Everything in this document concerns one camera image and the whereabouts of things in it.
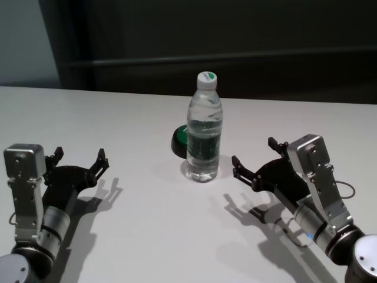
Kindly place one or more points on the grey horizontal rail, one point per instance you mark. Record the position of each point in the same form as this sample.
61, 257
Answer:
235, 61

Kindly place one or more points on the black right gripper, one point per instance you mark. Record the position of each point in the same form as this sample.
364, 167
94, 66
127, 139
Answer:
279, 177

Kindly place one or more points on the clear water bottle green label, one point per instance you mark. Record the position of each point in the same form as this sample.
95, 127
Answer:
203, 132

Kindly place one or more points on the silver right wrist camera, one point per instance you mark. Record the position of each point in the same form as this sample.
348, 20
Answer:
315, 165

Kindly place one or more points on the green YES button black base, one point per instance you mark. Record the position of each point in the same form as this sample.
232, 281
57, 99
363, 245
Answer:
179, 141

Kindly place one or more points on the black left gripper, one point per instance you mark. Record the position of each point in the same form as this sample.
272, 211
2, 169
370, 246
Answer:
67, 182

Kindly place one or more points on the dark vertical frame post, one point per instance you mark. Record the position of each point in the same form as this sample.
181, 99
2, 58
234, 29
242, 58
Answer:
81, 44

